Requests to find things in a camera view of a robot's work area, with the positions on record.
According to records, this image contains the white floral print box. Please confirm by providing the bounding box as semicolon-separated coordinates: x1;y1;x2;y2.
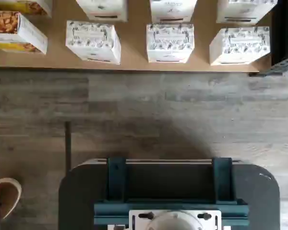
66;20;121;65
146;23;195;63
216;0;278;24
76;0;128;22
150;0;197;23
209;26;271;67

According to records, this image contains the yellow white granola box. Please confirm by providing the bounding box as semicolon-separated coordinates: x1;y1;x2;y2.
0;11;48;55
13;0;53;18

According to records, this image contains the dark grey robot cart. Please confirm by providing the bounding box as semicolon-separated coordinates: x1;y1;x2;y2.
59;158;281;230

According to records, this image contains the teal metal mounting frame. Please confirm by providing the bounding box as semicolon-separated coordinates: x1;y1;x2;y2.
94;157;250;220

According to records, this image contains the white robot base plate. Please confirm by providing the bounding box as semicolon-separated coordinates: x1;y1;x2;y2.
129;209;222;230

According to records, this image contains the black metal rack frame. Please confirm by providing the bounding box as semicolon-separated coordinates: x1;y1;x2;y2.
249;0;288;77

